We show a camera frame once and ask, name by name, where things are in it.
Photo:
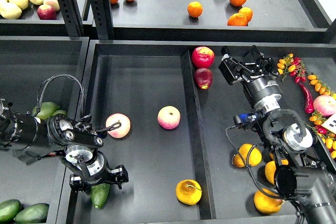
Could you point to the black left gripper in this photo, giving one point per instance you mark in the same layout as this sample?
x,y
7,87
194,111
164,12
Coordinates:
x,y
95,172

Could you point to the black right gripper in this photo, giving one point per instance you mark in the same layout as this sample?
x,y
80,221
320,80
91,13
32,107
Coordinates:
x,y
255,90

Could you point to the dark green avocado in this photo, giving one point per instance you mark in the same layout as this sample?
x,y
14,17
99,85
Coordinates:
x,y
99,194

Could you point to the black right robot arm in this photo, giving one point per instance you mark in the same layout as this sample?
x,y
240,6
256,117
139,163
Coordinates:
x,y
305,172

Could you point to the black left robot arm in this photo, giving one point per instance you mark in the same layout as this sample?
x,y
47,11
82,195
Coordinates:
x,y
76,143

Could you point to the cherry tomato bunch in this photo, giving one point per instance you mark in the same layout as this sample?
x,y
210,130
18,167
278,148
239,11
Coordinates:
x,y
292,66

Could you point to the dark red apple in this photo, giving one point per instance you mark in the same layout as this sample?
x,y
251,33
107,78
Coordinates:
x,y
203,78

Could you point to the bright red apple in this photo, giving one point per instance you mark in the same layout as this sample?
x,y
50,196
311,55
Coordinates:
x,y
202,57

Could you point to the pink apple left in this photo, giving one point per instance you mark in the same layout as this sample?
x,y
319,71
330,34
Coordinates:
x,y
123,125

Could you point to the pink apple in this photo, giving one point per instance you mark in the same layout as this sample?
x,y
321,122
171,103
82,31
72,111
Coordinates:
x,y
123,125
169,117
325,105

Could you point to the black upper shelf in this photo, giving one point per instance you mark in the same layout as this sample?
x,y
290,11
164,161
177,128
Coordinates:
x,y
286,21

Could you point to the red chili pepper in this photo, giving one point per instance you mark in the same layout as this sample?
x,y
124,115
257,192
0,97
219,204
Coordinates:
x,y
308,103

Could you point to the pink apple right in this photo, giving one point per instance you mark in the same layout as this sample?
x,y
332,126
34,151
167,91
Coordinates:
x,y
325,105

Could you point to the pink apple centre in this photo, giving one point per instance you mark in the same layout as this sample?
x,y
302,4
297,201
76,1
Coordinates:
x,y
169,117

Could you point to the black middle tray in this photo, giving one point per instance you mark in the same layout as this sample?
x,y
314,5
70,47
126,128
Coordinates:
x,y
138,79

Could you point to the black tray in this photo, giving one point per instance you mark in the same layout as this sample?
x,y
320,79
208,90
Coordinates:
x,y
138,79
26,62

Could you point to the black left tray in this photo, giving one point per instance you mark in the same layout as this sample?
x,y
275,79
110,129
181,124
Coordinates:
x,y
26,62

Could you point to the red apple on shelf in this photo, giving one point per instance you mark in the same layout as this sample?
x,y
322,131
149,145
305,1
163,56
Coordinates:
x,y
46,12

